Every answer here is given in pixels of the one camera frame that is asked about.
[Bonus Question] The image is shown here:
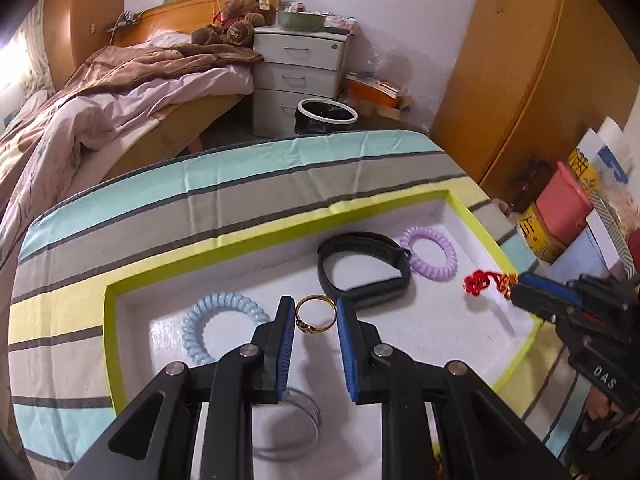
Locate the black trash bin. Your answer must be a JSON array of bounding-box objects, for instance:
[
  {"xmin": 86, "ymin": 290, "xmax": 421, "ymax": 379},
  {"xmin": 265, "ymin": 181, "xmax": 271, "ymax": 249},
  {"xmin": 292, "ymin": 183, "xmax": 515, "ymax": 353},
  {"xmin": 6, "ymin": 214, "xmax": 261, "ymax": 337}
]
[{"xmin": 295, "ymin": 99, "xmax": 360, "ymax": 136}]

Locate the power strip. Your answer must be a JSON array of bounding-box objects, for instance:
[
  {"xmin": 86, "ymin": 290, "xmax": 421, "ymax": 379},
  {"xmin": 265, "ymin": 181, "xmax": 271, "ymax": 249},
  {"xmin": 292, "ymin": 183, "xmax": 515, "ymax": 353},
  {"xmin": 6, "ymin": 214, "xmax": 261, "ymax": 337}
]
[{"xmin": 105, "ymin": 10, "xmax": 146, "ymax": 31}]

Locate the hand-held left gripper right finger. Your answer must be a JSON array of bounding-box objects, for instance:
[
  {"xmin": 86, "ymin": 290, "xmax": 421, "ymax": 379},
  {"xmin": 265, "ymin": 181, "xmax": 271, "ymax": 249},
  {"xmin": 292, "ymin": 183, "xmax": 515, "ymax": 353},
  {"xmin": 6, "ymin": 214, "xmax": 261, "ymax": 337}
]
[{"xmin": 336, "ymin": 298, "xmax": 571, "ymax": 480}]

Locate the pink plastic container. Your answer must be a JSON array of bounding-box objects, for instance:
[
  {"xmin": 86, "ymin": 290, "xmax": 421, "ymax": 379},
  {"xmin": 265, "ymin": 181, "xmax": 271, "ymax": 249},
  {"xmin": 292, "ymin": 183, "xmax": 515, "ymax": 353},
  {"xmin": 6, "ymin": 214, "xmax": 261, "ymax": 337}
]
[{"xmin": 535, "ymin": 162, "xmax": 596, "ymax": 246}]

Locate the purple spiral hair tie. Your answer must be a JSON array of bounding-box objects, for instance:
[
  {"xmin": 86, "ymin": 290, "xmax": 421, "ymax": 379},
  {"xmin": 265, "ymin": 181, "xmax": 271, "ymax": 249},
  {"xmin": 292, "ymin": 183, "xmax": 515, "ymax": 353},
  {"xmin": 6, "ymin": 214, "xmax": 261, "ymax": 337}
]
[{"xmin": 399, "ymin": 226, "xmax": 457, "ymax": 281}]

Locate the person's right hand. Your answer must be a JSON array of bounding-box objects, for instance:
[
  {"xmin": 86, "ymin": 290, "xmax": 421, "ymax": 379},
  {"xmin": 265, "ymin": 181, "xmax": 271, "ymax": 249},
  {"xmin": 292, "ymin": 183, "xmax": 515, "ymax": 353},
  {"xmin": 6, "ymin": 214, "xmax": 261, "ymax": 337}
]
[{"xmin": 582, "ymin": 387, "xmax": 626, "ymax": 425}]

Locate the green cardboard box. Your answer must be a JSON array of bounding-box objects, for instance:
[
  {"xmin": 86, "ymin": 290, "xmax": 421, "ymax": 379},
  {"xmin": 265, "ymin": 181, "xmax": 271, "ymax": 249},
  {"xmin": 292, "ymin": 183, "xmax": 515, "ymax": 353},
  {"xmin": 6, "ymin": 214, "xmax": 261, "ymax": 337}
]
[{"xmin": 103, "ymin": 189, "xmax": 545, "ymax": 480}]

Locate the stack of books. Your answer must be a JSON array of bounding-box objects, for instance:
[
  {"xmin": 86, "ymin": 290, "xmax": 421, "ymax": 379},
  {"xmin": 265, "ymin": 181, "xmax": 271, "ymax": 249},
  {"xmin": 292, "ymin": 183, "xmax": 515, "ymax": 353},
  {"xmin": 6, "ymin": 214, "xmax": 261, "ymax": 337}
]
[{"xmin": 345, "ymin": 72, "xmax": 416, "ymax": 121}]

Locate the wooden wardrobe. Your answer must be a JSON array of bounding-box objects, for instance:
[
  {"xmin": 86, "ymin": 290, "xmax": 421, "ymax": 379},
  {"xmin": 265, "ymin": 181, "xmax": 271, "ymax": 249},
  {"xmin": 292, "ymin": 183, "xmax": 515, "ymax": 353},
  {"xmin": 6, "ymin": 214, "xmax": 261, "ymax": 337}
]
[
  {"xmin": 430, "ymin": 0, "xmax": 640, "ymax": 206},
  {"xmin": 42, "ymin": 0, "xmax": 128, "ymax": 91}
]

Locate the white drawer nightstand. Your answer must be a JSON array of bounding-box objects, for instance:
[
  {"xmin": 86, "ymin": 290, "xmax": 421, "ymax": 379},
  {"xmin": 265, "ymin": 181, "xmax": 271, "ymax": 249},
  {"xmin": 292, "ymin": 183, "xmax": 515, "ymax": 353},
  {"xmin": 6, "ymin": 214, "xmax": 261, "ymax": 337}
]
[{"xmin": 251, "ymin": 27, "xmax": 349, "ymax": 138}]

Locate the gold bangle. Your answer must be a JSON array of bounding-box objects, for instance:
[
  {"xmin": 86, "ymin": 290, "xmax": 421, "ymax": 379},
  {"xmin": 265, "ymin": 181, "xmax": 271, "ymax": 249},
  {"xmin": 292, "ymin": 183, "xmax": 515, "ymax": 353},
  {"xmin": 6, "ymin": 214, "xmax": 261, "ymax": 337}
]
[{"xmin": 294, "ymin": 295, "xmax": 338, "ymax": 334}]

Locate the floral curtain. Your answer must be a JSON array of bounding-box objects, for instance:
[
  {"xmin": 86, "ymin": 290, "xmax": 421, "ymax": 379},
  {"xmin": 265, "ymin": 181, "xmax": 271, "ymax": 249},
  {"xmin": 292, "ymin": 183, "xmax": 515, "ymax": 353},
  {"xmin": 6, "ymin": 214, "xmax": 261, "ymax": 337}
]
[{"xmin": 10, "ymin": 25, "xmax": 53, "ymax": 96}]

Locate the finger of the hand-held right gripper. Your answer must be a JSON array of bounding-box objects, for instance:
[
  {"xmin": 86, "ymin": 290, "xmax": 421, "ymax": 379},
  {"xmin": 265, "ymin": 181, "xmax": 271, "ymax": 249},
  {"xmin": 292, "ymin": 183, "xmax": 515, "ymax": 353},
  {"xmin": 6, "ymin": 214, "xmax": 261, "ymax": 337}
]
[
  {"xmin": 510, "ymin": 285, "xmax": 576, "ymax": 323},
  {"xmin": 519, "ymin": 271, "xmax": 583, "ymax": 311}
]

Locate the thin grey hoop bangle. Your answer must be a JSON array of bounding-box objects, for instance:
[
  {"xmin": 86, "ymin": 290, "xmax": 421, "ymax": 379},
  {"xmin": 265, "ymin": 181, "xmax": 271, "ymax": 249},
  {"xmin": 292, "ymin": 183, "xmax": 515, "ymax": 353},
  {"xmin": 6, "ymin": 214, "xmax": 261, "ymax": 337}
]
[{"xmin": 252, "ymin": 387, "xmax": 321, "ymax": 461}]

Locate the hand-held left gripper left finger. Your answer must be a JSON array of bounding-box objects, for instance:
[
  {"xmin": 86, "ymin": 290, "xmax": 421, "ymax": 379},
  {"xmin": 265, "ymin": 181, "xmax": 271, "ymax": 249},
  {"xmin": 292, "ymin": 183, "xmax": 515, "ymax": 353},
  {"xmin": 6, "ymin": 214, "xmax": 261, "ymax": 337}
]
[{"xmin": 65, "ymin": 296, "xmax": 297, "ymax": 480}]

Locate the pink and brown duvet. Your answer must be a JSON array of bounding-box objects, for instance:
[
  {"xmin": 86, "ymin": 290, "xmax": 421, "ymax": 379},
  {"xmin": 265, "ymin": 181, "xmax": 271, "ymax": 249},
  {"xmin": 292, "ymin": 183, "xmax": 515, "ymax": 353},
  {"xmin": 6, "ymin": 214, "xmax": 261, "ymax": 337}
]
[{"xmin": 0, "ymin": 42, "xmax": 266, "ymax": 261}]

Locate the black wristband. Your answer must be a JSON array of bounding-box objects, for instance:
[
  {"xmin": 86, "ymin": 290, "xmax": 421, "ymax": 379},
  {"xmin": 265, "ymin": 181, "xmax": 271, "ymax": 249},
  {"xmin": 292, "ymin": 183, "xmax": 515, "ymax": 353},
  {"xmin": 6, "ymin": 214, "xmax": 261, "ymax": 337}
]
[{"xmin": 317, "ymin": 231, "xmax": 412, "ymax": 311}]

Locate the light blue spiral hair tie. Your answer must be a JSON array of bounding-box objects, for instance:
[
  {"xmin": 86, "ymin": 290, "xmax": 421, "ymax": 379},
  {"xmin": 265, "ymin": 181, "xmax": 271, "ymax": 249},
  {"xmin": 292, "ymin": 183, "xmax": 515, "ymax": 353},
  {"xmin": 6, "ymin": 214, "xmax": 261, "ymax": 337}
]
[{"xmin": 181, "ymin": 292, "xmax": 273, "ymax": 367}]

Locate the red knotted cord charm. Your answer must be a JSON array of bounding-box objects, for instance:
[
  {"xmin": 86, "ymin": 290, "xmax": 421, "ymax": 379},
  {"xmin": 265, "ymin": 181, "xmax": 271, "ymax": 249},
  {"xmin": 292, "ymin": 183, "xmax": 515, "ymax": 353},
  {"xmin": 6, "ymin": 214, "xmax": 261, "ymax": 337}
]
[{"xmin": 464, "ymin": 270, "xmax": 518, "ymax": 301}]

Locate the brown teddy bear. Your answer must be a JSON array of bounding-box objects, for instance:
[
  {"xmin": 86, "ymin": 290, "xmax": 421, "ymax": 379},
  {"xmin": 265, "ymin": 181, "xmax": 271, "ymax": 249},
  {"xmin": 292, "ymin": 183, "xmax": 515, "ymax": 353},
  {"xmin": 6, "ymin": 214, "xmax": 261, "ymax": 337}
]
[{"xmin": 191, "ymin": 0, "xmax": 266, "ymax": 48}]

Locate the green basin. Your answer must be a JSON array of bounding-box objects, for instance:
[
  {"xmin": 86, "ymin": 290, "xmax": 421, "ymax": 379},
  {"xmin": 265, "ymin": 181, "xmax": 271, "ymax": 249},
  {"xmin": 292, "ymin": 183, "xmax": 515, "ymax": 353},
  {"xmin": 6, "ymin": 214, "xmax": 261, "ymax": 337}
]
[{"xmin": 276, "ymin": 7, "xmax": 326, "ymax": 31}]

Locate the yellow printed box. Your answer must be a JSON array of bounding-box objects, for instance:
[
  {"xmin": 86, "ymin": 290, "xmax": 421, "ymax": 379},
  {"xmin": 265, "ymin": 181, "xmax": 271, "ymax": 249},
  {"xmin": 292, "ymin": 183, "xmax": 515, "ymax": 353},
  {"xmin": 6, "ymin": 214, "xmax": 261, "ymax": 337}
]
[{"xmin": 517, "ymin": 202, "xmax": 568, "ymax": 263}]

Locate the wooden bed headboard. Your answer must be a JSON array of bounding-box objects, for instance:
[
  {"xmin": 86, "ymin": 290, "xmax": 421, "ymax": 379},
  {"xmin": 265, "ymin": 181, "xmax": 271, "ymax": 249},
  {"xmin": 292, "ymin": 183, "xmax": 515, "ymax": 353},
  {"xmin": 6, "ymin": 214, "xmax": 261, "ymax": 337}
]
[{"xmin": 112, "ymin": 0, "xmax": 285, "ymax": 48}]

